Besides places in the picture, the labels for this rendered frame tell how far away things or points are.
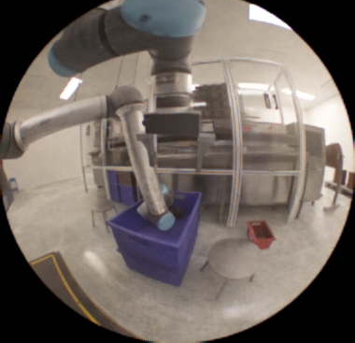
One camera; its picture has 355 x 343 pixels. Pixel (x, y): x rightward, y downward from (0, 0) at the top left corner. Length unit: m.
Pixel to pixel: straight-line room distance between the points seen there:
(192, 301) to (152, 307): 0.22
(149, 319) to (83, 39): 0.91
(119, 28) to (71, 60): 0.08
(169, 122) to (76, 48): 0.23
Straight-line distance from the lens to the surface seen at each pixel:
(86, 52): 0.20
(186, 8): 0.15
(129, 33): 0.16
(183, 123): 0.25
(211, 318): 0.78
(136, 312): 0.80
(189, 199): 0.98
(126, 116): 0.42
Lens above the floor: 0.76
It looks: 7 degrees down
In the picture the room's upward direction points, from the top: 2 degrees counter-clockwise
